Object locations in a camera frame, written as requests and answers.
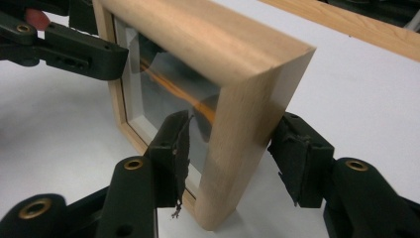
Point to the white board sheet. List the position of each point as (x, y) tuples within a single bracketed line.
[(66, 125)]

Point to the wooden picture frame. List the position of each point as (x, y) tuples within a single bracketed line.
[(231, 66)]

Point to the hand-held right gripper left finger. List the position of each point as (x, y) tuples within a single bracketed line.
[(168, 155)]

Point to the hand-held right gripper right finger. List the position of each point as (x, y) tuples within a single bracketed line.
[(300, 158)]

